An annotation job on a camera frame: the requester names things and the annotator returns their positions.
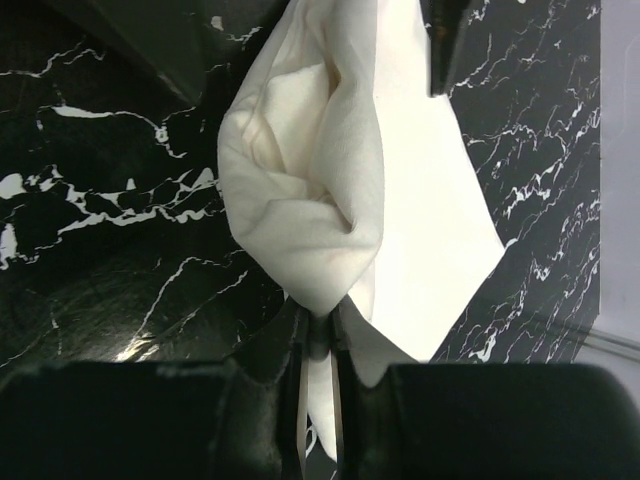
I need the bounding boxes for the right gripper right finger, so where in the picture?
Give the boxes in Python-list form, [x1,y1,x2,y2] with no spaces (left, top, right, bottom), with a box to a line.
[330,299,639,479]

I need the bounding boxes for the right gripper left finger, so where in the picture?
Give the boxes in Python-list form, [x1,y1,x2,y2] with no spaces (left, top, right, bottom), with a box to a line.
[1,302,309,479]

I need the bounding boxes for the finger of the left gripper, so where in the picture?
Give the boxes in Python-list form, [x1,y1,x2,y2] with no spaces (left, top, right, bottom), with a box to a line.
[420,0,472,98]
[39,0,296,106]

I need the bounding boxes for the white printed t-shirt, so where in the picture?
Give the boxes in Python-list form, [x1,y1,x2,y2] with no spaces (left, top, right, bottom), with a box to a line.
[217,0,506,464]

